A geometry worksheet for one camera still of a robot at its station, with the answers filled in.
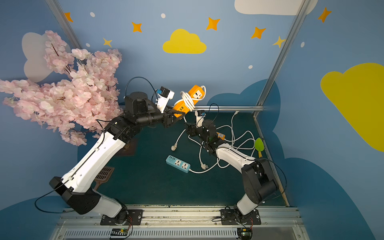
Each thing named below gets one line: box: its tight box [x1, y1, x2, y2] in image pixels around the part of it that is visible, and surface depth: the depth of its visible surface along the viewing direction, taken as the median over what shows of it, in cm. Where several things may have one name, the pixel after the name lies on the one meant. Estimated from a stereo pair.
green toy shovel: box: [254, 137, 265, 158], surface depth 105 cm
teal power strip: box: [165, 154, 191, 173], surface depth 93 cm
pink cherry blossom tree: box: [0, 31, 123, 146], surface depth 57 cm
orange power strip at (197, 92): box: [174, 85, 205, 118], surface depth 61 cm
